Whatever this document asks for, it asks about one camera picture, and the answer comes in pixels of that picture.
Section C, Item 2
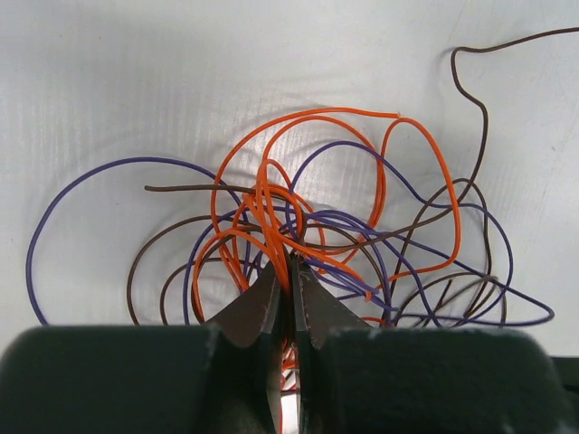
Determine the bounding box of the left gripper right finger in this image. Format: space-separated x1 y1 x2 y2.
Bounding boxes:
291 259 578 433

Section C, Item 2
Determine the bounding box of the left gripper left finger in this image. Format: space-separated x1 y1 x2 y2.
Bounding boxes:
1 266 283 433

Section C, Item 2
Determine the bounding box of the brown thin wire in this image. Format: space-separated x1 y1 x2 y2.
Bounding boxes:
126 27 579 327

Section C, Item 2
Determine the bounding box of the orange thin wire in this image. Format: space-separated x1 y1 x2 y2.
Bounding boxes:
192 107 461 390

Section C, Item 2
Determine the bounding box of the purple thin wire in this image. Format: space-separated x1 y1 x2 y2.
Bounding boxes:
25 140 555 327

